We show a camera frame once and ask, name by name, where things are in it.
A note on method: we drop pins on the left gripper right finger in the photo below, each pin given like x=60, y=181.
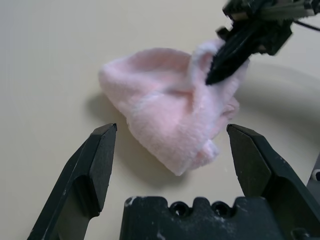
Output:
x=270, y=180

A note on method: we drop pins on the pink terry towel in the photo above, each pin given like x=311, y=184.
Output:
x=162, y=105

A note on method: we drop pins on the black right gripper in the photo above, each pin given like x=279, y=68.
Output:
x=275, y=32

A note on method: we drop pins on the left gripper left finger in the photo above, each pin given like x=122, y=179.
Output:
x=82, y=175

